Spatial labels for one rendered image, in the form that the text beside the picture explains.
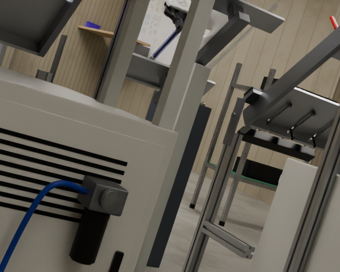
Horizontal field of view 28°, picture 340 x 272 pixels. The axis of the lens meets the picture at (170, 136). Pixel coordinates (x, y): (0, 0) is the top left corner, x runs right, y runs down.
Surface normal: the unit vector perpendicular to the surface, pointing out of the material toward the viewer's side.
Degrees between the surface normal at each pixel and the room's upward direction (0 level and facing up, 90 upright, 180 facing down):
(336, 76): 90
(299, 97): 137
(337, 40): 90
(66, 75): 90
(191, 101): 90
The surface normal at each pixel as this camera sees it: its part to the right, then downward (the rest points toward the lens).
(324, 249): -0.84, -0.25
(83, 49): 0.57, 0.22
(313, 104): 0.07, 0.82
